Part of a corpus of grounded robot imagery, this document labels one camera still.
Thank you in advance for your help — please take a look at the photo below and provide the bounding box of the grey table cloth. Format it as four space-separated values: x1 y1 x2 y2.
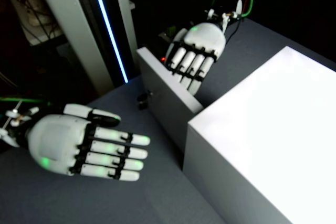
0 18 336 224

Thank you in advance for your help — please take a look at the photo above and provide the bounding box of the grey panel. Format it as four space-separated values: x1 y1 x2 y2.
135 47 204 155

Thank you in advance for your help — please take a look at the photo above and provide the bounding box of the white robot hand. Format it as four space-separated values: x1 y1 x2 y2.
27 104 151 182
165 22 226 96

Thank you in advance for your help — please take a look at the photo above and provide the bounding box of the white box with cables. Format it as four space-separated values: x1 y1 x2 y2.
9 0 65 46

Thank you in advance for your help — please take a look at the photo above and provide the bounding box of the white pillar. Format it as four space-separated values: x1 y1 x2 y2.
31 0 138 97

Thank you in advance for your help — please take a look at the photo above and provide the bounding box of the blue light strip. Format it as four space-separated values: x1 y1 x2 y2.
88 0 129 83

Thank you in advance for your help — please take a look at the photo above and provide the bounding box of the large white box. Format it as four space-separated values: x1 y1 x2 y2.
182 45 336 224

